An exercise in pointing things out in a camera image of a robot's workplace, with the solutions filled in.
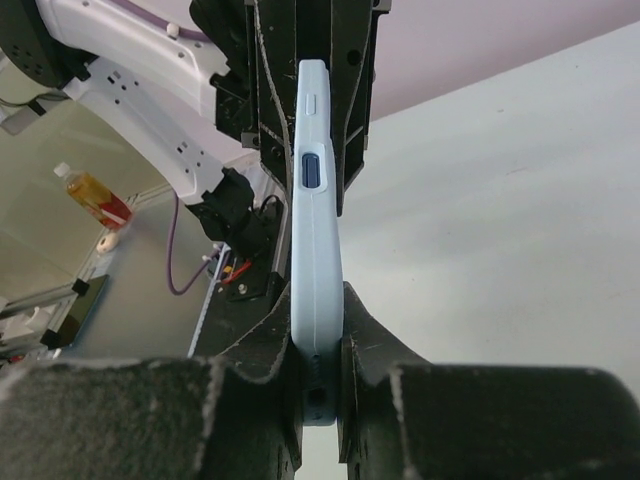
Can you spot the phone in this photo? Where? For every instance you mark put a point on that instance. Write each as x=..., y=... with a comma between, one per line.
x=317, y=296

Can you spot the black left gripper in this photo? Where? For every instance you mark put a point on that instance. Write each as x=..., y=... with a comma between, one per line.
x=263, y=42

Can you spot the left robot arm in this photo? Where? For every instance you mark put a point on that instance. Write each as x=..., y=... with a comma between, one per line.
x=149, y=79

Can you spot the orange drink bottle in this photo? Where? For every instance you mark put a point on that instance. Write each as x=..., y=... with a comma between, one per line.
x=94, y=197

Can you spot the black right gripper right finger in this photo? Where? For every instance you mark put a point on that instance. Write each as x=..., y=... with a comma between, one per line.
x=403, y=417

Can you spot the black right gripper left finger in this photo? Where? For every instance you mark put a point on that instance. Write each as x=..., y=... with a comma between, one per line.
x=235, y=415

